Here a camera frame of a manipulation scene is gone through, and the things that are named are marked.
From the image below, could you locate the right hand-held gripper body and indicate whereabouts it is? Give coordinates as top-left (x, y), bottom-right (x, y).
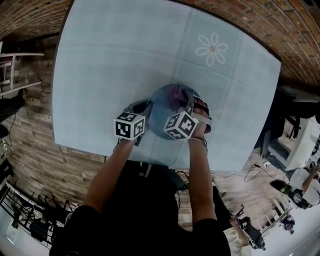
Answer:
top-left (163, 111), bottom-right (213, 141)

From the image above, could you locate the black equipment stand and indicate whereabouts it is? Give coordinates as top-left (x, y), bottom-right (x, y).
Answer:
top-left (231, 203), bottom-right (267, 251)

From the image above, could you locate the grey chest strap clip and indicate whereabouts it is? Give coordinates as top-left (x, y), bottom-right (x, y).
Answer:
top-left (138, 161), bottom-right (152, 178)

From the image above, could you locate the person's right hand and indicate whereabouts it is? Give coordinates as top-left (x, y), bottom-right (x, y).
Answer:
top-left (191, 96), bottom-right (211, 123)

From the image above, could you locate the purple fluffy cloth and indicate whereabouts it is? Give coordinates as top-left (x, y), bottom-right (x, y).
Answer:
top-left (167, 85), bottom-right (188, 107)

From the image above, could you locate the white metal frame table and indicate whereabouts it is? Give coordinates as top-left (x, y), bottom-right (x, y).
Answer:
top-left (0, 41), bottom-right (46, 98)

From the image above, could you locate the silver wrist bracelet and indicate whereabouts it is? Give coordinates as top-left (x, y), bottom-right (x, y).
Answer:
top-left (192, 136), bottom-right (209, 151)

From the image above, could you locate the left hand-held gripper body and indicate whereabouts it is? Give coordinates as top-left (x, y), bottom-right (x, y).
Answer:
top-left (113, 112), bottom-right (149, 147)

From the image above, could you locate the person's right forearm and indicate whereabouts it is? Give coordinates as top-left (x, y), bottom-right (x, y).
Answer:
top-left (187, 136), bottom-right (217, 223)

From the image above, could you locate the light blue flower tablecloth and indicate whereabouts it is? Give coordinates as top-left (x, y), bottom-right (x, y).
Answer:
top-left (51, 0), bottom-right (282, 173)

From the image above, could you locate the person's right leg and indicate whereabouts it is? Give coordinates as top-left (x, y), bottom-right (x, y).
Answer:
top-left (211, 184), bottom-right (233, 227)

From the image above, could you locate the person's left forearm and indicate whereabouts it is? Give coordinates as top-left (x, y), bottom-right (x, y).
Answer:
top-left (83, 138), bottom-right (135, 213)

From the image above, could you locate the white desk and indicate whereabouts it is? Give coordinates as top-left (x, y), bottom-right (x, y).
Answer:
top-left (266, 117), bottom-right (320, 172)

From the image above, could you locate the black office chair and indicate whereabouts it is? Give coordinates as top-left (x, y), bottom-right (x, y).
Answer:
top-left (254, 84), bottom-right (320, 157)

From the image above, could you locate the black waist pack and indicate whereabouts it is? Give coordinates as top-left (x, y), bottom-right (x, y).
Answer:
top-left (169, 168), bottom-right (188, 192)

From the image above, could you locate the person's black shirt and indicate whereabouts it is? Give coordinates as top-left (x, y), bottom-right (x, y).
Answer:
top-left (49, 159), bottom-right (232, 256)

